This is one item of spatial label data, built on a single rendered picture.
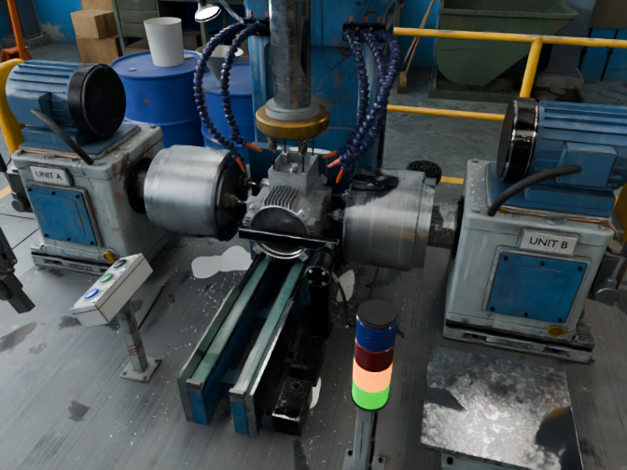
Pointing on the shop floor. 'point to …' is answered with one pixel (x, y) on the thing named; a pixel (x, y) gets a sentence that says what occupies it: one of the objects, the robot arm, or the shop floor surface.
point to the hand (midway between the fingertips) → (14, 294)
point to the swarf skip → (457, 64)
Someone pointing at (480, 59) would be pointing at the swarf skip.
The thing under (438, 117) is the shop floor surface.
